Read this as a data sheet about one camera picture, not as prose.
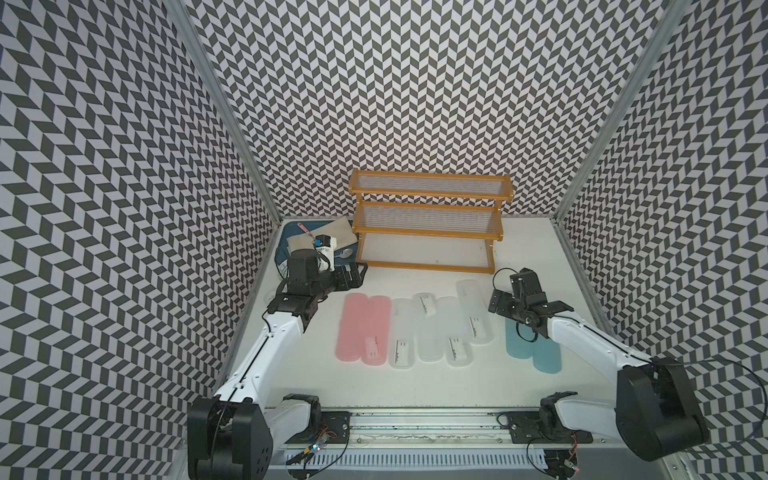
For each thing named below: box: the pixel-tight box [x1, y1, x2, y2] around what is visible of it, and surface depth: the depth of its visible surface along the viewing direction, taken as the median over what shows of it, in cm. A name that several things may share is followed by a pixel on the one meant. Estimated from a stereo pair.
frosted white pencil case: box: [456, 279, 495, 345], surface depth 92 cm
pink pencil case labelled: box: [361, 295, 391, 367], surface depth 90 cm
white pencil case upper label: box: [412, 292, 445, 363], surface depth 91 cm
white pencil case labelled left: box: [389, 297, 416, 370], surface depth 90 cm
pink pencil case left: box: [336, 293, 369, 362], surface depth 91 cm
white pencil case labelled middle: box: [436, 296, 473, 367], surface depth 88 cm
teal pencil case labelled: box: [533, 333, 562, 374], surface depth 85 cm
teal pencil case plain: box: [505, 317, 537, 359], surface depth 87 cm
